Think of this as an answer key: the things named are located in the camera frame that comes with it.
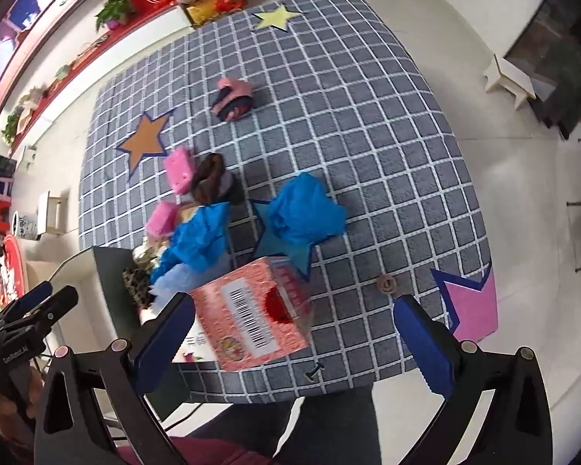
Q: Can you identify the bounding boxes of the white low stool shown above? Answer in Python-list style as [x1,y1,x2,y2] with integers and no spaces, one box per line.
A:
[36,190,69,239]
[483,53,537,111]

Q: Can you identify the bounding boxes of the white patterned pot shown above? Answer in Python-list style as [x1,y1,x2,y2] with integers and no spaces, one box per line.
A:
[10,210,40,240]

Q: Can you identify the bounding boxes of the blue cloth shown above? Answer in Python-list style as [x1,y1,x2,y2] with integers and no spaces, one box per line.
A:
[162,202,230,277]
[267,172,348,248]

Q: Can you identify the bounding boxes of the small green potted plant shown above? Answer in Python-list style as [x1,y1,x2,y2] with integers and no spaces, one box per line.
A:
[1,109,27,146]

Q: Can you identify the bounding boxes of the wall screen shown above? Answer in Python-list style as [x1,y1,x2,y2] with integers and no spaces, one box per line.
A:
[0,0,100,116]

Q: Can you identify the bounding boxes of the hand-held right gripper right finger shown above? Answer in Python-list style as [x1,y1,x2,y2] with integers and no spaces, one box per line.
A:
[392,294,553,465]

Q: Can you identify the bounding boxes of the pink sponge block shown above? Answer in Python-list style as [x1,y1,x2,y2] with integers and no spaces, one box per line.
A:
[163,148,197,195]

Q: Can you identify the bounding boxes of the red round tray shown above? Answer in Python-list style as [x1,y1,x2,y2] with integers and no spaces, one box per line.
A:
[0,235,30,311]

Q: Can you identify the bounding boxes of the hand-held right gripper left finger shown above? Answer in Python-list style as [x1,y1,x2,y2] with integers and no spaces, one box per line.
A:
[33,293,197,465]

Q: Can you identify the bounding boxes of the light blue fluffy scrunchie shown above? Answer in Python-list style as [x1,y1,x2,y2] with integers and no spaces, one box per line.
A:
[150,264,194,308]

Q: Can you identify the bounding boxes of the dark green board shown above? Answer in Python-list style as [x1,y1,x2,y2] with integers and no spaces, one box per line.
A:
[93,246,194,422]

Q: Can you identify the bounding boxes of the yellow and red gift box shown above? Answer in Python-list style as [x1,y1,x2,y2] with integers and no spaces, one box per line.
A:
[181,0,249,27]

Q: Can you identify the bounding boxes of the red shelf ledge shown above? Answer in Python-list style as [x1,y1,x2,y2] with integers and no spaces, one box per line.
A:
[10,2,185,156]

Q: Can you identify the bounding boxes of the person's dark trousers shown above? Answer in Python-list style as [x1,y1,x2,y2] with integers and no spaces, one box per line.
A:
[189,387,383,465]

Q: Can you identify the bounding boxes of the grey checked star mat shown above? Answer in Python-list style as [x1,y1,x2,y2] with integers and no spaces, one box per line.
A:
[77,0,498,405]

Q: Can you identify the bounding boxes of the red patterned cardboard box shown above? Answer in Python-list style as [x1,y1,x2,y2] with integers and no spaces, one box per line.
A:
[190,257,313,374]

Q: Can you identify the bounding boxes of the pink and navy sock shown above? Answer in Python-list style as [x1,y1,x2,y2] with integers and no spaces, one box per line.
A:
[209,76,255,122]

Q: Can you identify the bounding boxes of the dark glass cabinet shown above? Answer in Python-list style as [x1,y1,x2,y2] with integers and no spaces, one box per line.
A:
[506,0,581,141]

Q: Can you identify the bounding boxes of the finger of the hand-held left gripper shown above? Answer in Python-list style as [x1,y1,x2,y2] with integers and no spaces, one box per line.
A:
[0,281,54,330]
[2,286,79,344]

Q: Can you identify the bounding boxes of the leopard print scrunchie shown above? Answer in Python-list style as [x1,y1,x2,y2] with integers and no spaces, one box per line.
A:
[122,266,156,308]

